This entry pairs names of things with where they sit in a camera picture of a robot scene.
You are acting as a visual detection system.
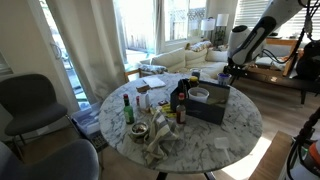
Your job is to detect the white orange device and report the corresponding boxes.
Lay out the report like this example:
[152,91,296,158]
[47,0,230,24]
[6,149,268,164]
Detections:
[289,139,320,180]

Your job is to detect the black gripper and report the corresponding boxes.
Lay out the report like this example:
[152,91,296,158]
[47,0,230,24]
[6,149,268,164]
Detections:
[223,64,248,78]

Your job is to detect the white curtain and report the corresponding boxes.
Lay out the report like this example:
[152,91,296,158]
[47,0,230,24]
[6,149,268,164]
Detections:
[46,0,128,104]

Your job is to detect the clear plastic storage bin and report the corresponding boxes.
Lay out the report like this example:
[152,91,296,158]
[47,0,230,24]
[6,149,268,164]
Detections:
[70,101,109,153]

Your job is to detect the black stand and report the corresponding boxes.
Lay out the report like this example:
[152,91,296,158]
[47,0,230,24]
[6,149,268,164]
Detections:
[287,106,320,168]

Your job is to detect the striped grey white cloth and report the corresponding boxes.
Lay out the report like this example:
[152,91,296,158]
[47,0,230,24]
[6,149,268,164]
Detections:
[143,109,181,168]

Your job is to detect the wooden chair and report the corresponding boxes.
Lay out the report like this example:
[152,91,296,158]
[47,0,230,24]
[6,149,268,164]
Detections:
[123,68,144,83]

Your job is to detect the small round metal tin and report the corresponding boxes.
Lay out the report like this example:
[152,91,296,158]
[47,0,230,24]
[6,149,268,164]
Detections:
[129,121,150,144]

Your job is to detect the floor lamp white shade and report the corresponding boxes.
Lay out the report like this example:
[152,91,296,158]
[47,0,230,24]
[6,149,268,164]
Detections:
[215,13,230,46]
[200,18,217,43]

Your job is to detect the jar with yellow lid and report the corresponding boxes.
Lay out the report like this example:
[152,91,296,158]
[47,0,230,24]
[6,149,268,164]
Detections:
[188,75,200,89]

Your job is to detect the white door handle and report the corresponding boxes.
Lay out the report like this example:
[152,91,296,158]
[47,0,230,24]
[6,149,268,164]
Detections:
[49,41,63,61]

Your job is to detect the silver metal cup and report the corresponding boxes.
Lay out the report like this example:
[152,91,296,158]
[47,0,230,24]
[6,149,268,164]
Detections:
[217,72,232,87]

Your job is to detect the white bowl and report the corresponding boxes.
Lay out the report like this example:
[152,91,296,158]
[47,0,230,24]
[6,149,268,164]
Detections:
[187,87,210,104]

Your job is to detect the blue cardboard box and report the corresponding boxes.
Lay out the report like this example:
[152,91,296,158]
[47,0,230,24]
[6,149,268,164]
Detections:
[169,78,232,126]

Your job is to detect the colourful patterned pillow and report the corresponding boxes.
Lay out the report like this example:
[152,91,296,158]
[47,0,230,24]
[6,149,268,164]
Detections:
[188,40,213,53]

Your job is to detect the yellow packet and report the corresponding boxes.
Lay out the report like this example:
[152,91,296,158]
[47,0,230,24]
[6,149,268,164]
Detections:
[159,103,178,119]

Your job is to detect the wooden frame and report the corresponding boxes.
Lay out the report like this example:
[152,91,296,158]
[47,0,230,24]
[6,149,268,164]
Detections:
[263,38,298,78]

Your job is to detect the green glass bottle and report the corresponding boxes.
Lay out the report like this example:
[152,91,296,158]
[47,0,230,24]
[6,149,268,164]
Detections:
[122,93,135,125]

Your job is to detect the black curved object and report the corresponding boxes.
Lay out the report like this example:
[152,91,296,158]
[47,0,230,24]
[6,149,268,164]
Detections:
[176,78,191,98]

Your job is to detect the white notebook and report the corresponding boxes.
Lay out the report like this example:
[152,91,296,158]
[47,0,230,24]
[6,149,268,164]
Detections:
[142,76,167,89]

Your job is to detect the wide white window blind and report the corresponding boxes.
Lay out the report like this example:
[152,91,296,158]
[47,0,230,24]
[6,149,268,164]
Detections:
[233,0,320,39]

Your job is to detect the dark grey chair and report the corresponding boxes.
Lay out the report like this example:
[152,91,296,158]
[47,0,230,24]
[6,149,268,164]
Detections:
[0,73,69,158]

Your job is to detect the grey upholstered chair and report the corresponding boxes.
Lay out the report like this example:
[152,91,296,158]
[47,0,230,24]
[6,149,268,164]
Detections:
[0,139,100,180]

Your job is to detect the black low bench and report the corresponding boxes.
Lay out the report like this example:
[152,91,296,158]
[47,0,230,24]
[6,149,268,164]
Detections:
[244,64,320,105]

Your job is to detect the grey patterned blanket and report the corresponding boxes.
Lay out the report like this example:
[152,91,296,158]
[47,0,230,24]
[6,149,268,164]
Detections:
[138,63,168,75]

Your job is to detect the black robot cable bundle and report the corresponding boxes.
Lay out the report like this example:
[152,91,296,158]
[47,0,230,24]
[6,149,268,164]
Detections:
[259,0,320,64]

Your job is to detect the white plastic bottle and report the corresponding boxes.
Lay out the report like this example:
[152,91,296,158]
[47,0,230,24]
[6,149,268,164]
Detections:
[138,90,151,111]

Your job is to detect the beige sofa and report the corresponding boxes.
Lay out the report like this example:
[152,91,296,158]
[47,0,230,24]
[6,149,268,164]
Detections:
[139,46,231,79]

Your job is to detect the brown block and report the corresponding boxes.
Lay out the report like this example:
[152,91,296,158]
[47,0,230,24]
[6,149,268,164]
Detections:
[135,84,151,93]

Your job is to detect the brown sauce bottle red cap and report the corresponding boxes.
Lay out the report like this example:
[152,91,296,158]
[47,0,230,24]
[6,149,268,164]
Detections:
[175,92,187,125]

